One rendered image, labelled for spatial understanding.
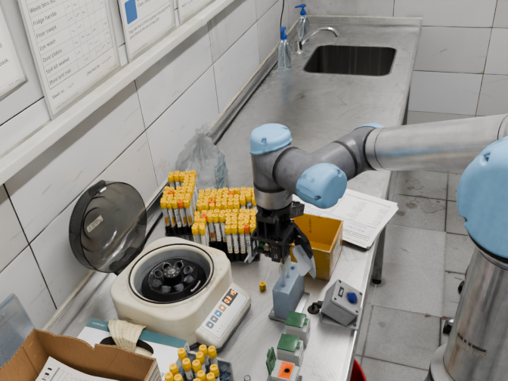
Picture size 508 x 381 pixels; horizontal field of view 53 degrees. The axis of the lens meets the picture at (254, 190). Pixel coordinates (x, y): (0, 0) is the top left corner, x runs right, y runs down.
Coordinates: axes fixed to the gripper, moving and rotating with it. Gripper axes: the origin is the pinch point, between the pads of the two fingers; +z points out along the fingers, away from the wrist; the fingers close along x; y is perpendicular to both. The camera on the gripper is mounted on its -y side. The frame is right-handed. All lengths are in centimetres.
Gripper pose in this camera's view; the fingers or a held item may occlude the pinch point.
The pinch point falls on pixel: (282, 268)
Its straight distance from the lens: 114.5
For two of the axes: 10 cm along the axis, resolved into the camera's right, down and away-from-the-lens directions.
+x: 9.1, 1.7, -3.7
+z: 0.8, 8.2, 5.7
